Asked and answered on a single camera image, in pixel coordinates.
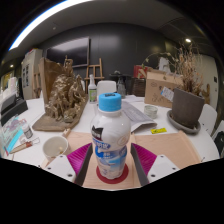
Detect stack of printed papers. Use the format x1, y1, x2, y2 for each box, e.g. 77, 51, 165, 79
120, 94, 158, 134

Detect wooden easel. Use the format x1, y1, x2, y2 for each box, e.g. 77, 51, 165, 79
84, 57, 105, 95

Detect small glass jar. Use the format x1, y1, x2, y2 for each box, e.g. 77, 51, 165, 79
143, 104, 159, 120

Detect white cup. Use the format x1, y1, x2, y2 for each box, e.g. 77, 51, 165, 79
42, 135, 70, 163

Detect black box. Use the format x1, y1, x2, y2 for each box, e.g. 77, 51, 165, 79
0, 93, 30, 127

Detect brown cardboard box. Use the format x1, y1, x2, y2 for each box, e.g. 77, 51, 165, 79
144, 71, 185, 109

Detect small grey-lidded jar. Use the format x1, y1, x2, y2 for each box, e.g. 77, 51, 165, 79
21, 123, 34, 140

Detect white spray bottle green label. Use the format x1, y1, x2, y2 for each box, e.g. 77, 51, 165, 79
87, 73, 98, 104

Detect grey plant saucer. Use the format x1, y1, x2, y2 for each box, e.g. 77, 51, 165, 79
166, 109, 202, 136

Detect dark wall screen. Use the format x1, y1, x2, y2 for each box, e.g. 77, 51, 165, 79
44, 36, 91, 70

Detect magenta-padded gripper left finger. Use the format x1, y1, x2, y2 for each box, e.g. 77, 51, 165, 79
44, 142, 95, 187

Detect white drink bottle blue cap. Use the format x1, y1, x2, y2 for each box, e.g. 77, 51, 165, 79
89, 92, 132, 181

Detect driftwood sculpture on wooden base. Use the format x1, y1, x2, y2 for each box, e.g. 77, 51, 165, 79
32, 57, 90, 132

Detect light wooden drawing board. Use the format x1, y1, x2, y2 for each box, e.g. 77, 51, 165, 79
41, 129, 203, 191

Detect wooden paintbrush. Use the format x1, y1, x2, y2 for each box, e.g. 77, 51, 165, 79
9, 136, 41, 155

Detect flat round red coaster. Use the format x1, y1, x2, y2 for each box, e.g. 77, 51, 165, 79
95, 162, 130, 185

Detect colourful printed book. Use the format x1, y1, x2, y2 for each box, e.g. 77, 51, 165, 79
0, 114, 30, 158

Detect red box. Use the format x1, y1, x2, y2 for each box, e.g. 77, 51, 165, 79
133, 64, 150, 80

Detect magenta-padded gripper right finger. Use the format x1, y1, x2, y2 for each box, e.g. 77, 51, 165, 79
129, 142, 181, 187

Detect small yellow tag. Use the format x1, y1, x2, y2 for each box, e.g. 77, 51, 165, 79
150, 127, 168, 135

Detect long ceiling light panel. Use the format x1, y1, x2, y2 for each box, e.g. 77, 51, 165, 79
8, 0, 95, 51

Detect dried plant in grey pot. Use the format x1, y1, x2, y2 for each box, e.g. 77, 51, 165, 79
143, 43, 206, 130

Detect white cabinet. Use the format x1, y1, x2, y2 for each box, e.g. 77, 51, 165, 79
20, 48, 45, 101

